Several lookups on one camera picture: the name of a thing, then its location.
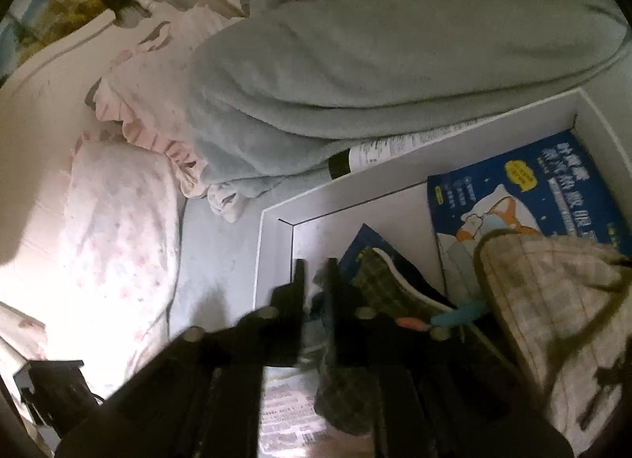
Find pink powder puff packet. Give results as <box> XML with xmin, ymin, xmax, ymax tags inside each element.
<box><xmin>257</xmin><ymin>367</ymin><xmax>328</xmax><ymax>457</ymax></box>

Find green plaid slipper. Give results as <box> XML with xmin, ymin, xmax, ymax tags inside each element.
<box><xmin>315</xmin><ymin>247</ymin><xmax>452</xmax><ymax>437</ymax></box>

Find pink ruffled pillow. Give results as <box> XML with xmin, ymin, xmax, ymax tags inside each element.
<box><xmin>86</xmin><ymin>6</ymin><xmax>239</xmax><ymax>198</ymax></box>

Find white bed headboard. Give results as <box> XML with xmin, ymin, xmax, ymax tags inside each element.
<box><xmin>1</xmin><ymin>9</ymin><xmax>161</xmax><ymax>265</ymax></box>

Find blue packet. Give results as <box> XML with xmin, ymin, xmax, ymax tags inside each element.
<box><xmin>339</xmin><ymin>224</ymin><xmax>397</xmax><ymax>282</ymax></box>

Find white cardboard box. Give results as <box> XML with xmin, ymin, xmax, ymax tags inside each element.
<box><xmin>252</xmin><ymin>87</ymin><xmax>632</xmax><ymax>458</ymax></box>

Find blue eye mask box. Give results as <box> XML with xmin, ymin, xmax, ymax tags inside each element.
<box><xmin>427</xmin><ymin>131</ymin><xmax>631</xmax><ymax>305</ymax></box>

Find grey-green fleece blanket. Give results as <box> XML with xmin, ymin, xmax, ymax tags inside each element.
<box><xmin>188</xmin><ymin>0</ymin><xmax>631</xmax><ymax>195</ymax></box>

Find white floral pillow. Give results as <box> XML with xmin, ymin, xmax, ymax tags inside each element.
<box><xmin>46</xmin><ymin>135</ymin><xmax>181</xmax><ymax>383</ymax></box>

